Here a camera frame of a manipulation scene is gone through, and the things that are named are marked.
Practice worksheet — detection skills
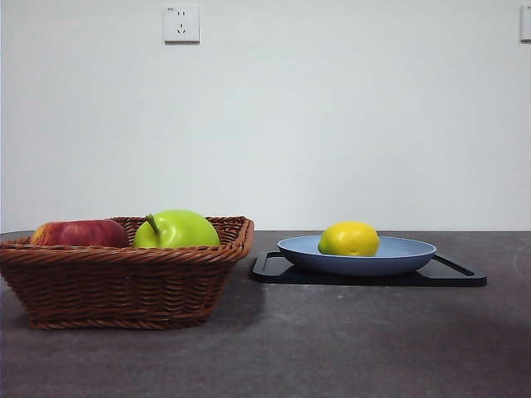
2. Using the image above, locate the black rectangular tray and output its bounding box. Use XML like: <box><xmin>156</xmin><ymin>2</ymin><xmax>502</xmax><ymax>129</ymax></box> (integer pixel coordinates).
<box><xmin>251</xmin><ymin>250</ymin><xmax>488</xmax><ymax>287</ymax></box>

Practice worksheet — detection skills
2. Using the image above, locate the brown woven wicker basket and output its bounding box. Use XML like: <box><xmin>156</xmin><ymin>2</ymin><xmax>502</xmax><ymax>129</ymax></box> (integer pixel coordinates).
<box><xmin>0</xmin><ymin>215</ymin><xmax>256</xmax><ymax>331</ymax></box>

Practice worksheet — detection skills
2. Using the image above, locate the yellow lemon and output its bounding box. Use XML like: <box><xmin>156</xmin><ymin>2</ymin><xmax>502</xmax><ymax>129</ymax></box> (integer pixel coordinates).
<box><xmin>317</xmin><ymin>221</ymin><xmax>381</xmax><ymax>258</ymax></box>

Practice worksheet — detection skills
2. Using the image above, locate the red apple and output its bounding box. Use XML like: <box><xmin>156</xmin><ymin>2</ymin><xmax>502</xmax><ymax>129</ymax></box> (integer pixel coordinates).
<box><xmin>29</xmin><ymin>218</ymin><xmax>129</xmax><ymax>249</ymax></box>

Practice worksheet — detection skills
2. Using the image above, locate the green apple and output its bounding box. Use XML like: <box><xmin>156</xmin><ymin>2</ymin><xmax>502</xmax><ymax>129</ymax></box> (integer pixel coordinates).
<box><xmin>132</xmin><ymin>208</ymin><xmax>221</xmax><ymax>250</ymax></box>

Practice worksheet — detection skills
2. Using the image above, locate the blue round plate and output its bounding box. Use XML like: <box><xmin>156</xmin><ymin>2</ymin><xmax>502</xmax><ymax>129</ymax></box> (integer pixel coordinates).
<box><xmin>276</xmin><ymin>235</ymin><xmax>437</xmax><ymax>278</ymax></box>

